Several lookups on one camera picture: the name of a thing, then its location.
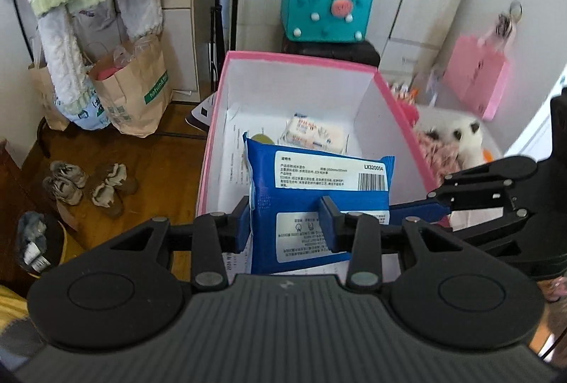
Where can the pack of small bottles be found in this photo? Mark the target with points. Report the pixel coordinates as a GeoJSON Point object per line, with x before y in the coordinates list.
{"type": "Point", "coordinates": [403, 92]}

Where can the white printed paper sheet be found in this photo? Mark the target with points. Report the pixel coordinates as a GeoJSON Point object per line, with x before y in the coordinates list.
{"type": "Point", "coordinates": [232, 152]}

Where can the yellow cloth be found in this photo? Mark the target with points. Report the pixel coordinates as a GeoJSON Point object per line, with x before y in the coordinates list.
{"type": "Point", "coordinates": [13, 307]}

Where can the white tissue packet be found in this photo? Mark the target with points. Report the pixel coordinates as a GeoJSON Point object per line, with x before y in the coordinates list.
{"type": "Point", "coordinates": [314, 132]}

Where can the black clothes rack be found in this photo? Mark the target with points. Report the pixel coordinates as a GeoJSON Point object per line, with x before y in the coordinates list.
{"type": "Point", "coordinates": [218, 33]}

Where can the plain brown paper bag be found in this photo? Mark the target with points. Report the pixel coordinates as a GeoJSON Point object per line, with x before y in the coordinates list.
{"type": "Point", "coordinates": [44, 99]}

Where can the pink gift bag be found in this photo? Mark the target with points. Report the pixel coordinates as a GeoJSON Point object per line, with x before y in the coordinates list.
{"type": "Point", "coordinates": [476, 77]}

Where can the white fleece pants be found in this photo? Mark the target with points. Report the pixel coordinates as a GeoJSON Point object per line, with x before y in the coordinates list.
{"type": "Point", "coordinates": [62, 55]}

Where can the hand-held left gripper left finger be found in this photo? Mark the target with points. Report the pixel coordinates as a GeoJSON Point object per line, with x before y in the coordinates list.
{"type": "Point", "coordinates": [241, 225]}

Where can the blue wet wipes packet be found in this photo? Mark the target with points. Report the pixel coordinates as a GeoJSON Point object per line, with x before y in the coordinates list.
{"type": "Point", "coordinates": [310, 174]}

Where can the black wall hook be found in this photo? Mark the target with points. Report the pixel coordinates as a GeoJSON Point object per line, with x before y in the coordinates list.
{"type": "Point", "coordinates": [516, 9]}

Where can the grey white sneaker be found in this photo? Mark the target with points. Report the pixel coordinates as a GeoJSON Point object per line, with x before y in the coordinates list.
{"type": "Point", "coordinates": [71, 173]}
{"type": "Point", "coordinates": [62, 191]}

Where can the brown fluffy slipper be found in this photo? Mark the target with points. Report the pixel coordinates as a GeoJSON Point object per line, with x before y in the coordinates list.
{"type": "Point", "coordinates": [108, 201]}
{"type": "Point", "coordinates": [119, 178]}

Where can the brown paper bag green print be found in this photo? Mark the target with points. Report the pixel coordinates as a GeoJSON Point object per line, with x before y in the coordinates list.
{"type": "Point", "coordinates": [133, 99]}

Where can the white navy carton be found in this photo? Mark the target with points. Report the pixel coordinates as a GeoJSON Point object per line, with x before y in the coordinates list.
{"type": "Point", "coordinates": [201, 112]}

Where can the panda plush toy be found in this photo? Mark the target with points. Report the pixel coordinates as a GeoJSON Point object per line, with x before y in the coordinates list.
{"type": "Point", "coordinates": [467, 139]}

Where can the pink cardboard box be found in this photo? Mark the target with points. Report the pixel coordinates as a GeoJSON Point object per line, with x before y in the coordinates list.
{"type": "Point", "coordinates": [310, 99]}

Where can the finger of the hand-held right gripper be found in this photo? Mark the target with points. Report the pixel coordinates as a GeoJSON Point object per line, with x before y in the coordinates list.
{"type": "Point", "coordinates": [421, 212]}
{"type": "Point", "coordinates": [487, 174]}

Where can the pink floral cloth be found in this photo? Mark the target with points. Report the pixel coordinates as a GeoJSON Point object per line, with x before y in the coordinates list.
{"type": "Point", "coordinates": [438, 157]}

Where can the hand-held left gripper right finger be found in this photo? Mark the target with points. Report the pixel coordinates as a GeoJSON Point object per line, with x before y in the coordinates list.
{"type": "Point", "coordinates": [330, 228]}

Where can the blue grey sneaker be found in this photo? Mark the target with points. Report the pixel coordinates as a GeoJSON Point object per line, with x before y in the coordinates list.
{"type": "Point", "coordinates": [33, 239]}

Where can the black white striped ribbon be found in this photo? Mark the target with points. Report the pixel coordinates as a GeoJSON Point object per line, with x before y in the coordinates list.
{"type": "Point", "coordinates": [505, 28]}

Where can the beige wooden cabinet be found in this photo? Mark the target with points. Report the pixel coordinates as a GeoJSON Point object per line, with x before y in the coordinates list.
{"type": "Point", "coordinates": [181, 33]}

